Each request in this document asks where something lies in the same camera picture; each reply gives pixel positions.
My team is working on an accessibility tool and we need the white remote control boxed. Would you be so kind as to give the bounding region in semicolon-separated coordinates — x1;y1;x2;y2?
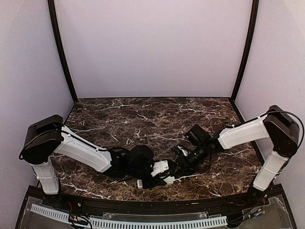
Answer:
137;177;175;189

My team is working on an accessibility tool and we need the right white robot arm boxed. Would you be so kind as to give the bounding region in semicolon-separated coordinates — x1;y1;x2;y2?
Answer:
173;105;305;207

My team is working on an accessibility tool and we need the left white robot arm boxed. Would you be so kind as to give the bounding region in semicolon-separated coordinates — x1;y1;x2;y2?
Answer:
19;115;169;208

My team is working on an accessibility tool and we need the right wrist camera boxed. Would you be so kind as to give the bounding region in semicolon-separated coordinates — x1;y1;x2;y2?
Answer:
171;145;190;156

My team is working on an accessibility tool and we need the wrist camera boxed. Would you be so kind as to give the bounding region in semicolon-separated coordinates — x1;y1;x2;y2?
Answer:
151;160;169;177
171;145;190;156

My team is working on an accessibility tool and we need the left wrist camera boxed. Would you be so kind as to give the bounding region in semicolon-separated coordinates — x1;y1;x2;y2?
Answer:
151;160;169;177

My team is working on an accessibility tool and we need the black front rail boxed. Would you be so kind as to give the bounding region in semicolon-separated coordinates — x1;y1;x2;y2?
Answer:
43;193;263;215

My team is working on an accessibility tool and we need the white cable duct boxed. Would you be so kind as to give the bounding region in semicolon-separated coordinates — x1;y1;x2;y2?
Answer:
30;204;227;229

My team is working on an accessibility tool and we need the left black frame post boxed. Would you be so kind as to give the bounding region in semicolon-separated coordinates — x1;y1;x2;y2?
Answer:
47;0;78;103

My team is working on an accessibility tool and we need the black frame post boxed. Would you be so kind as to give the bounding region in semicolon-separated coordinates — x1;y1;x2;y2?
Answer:
47;0;78;103
230;0;259;103

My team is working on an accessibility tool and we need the right black frame post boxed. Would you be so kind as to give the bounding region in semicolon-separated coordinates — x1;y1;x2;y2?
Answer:
230;0;259;103

